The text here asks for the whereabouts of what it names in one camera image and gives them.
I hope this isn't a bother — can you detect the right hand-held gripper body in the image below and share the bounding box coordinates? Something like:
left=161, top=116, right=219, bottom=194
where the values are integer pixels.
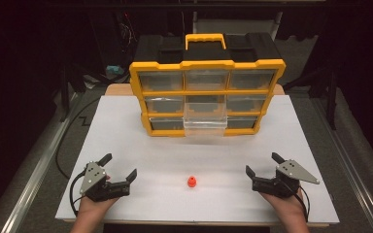
left=252, top=158, right=321, bottom=199

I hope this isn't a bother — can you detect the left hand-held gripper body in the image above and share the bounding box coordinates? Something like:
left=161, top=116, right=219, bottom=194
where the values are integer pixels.
left=79, top=161, right=132, bottom=203

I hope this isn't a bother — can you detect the person's left hand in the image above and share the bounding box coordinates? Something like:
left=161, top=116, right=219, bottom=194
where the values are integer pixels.
left=77, top=175, right=119, bottom=217

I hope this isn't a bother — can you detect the person's right hand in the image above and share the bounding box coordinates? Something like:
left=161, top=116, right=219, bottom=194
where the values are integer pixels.
left=259, top=187, right=306, bottom=223

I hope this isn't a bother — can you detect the white board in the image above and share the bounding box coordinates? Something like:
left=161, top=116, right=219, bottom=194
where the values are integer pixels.
left=54, top=94, right=341, bottom=225

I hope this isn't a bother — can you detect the clear plastic drawer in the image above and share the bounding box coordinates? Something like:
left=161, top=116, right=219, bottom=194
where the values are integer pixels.
left=183, top=102, right=228, bottom=137

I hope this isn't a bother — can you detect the black metal stand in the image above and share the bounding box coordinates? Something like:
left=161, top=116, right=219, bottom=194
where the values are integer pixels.
left=57, top=62, right=88, bottom=123
left=283, top=61, right=339, bottom=131

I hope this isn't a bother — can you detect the teal object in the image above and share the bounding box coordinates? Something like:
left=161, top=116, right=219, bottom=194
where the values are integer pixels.
left=105, top=64, right=125, bottom=77

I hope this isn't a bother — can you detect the yellow black drawer organizer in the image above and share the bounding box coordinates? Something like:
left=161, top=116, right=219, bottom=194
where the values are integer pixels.
left=128, top=32, right=287, bottom=138

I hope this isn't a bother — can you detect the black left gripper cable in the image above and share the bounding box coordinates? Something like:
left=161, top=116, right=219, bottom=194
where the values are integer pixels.
left=69, top=171, right=89, bottom=217

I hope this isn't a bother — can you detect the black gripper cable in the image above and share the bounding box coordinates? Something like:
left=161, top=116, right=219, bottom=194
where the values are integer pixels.
left=69, top=171, right=89, bottom=217
left=294, top=185, right=311, bottom=223

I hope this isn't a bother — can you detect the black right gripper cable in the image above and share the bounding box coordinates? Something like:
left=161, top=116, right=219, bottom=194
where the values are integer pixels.
left=294, top=185, right=311, bottom=223

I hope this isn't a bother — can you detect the black floor cable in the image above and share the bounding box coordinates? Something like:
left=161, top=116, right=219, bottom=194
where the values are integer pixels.
left=54, top=96, right=102, bottom=180

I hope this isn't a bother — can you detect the metal floor rail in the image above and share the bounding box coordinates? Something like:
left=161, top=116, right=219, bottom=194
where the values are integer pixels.
left=309, top=96, right=373, bottom=233
left=0, top=91, right=85, bottom=233

